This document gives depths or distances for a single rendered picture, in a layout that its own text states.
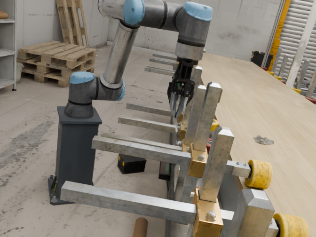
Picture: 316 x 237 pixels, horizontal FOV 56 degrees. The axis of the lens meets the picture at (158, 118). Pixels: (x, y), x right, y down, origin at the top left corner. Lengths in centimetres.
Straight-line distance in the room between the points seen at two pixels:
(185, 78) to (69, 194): 51
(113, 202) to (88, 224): 139
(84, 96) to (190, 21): 113
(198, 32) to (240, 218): 65
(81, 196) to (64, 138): 133
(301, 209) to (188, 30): 60
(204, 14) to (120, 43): 83
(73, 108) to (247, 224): 165
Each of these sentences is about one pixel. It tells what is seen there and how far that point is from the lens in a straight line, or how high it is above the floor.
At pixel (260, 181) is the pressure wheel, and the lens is 91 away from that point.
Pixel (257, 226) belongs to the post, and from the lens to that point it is 41.
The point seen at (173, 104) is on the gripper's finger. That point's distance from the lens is 104.
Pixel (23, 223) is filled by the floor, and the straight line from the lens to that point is 207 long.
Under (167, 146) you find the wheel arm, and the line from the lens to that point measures 114.
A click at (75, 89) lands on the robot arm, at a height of 78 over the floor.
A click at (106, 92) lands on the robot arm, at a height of 78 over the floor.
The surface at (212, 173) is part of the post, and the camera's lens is 65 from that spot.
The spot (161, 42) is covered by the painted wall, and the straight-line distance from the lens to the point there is 911.
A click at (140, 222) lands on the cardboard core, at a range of 199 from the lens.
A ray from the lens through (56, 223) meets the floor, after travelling 205.
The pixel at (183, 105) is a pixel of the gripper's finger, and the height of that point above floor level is 105.
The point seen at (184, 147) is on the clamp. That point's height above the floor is 87.
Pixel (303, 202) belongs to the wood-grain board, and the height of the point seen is 90.
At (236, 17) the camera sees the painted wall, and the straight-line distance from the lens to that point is 906.
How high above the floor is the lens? 135
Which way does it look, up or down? 20 degrees down
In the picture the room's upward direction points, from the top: 11 degrees clockwise
